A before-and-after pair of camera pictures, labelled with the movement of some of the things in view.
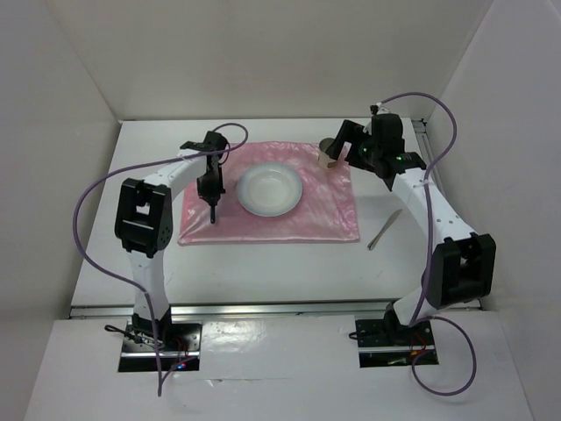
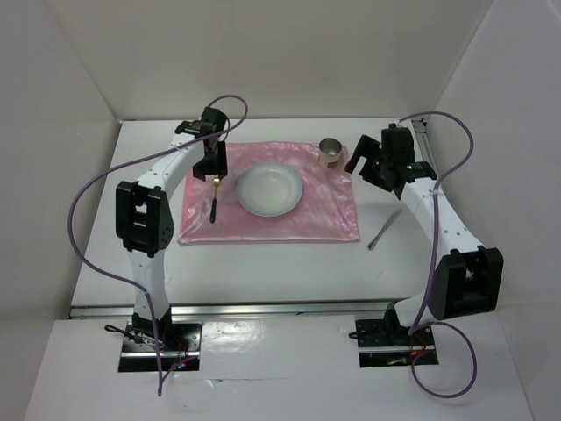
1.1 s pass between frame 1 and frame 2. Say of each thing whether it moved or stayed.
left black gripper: moved
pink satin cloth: stayed
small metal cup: stayed
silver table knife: stayed
